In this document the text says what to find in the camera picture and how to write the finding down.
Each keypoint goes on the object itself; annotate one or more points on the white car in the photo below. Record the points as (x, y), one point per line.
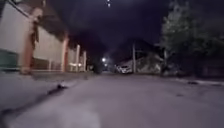
(124, 69)

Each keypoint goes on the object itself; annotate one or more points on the raised concrete pavement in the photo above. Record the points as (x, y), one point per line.
(23, 90)

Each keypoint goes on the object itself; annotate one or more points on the large tree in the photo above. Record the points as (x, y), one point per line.
(190, 36)

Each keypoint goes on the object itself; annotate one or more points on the street light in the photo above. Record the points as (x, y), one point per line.
(103, 59)

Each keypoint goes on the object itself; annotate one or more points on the building with sloped roof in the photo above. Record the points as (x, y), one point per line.
(146, 60)

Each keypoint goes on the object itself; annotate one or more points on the grey concrete road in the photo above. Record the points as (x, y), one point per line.
(140, 103)

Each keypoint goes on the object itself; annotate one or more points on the building with red pillars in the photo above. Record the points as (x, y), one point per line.
(50, 46)

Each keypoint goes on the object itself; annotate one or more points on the pole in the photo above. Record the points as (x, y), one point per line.
(134, 58)

